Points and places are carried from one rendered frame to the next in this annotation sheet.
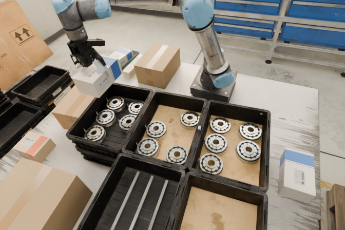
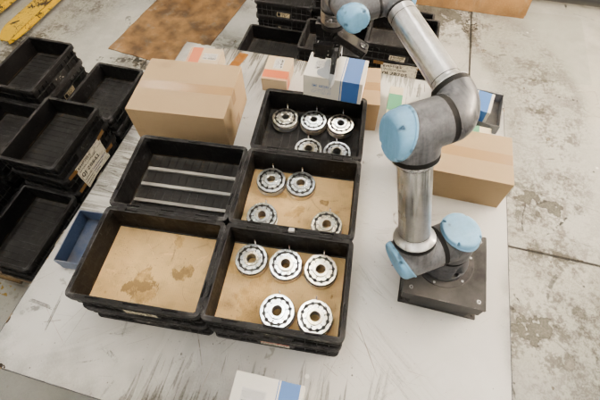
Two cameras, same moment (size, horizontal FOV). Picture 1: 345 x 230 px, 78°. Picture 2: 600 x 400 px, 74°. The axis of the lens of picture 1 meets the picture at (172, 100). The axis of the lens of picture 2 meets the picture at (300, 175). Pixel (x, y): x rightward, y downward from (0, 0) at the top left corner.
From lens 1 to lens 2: 0.87 m
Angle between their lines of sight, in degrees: 47
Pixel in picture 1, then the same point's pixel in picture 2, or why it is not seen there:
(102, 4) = (345, 13)
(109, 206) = (200, 162)
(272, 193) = (242, 366)
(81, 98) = not seen: hidden behind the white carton
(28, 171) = (225, 79)
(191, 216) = (189, 245)
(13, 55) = not seen: outside the picture
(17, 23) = not seen: outside the picture
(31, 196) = (200, 93)
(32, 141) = (279, 68)
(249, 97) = (436, 347)
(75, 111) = not seen: hidden behind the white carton
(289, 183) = (241, 379)
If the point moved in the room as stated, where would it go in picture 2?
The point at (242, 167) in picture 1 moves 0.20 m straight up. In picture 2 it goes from (254, 305) to (246, 283)
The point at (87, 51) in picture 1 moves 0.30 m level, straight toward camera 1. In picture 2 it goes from (329, 42) to (247, 84)
